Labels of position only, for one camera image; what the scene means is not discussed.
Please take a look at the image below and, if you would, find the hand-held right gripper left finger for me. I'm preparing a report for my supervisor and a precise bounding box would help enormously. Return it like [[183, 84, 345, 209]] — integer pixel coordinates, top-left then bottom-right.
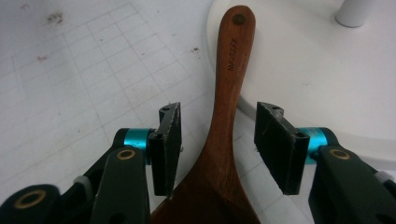
[[120, 102, 183, 198]]

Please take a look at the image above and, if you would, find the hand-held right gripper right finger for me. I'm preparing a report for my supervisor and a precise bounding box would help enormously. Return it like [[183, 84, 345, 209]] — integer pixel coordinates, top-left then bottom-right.
[[253, 101, 339, 196]]

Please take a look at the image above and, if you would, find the dark wooden spoon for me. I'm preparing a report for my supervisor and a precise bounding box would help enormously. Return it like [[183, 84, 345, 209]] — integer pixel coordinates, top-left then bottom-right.
[[150, 5, 262, 224]]

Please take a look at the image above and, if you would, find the white hook stand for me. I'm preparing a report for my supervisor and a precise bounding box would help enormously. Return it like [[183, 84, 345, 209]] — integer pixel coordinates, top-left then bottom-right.
[[206, 0, 396, 171]]

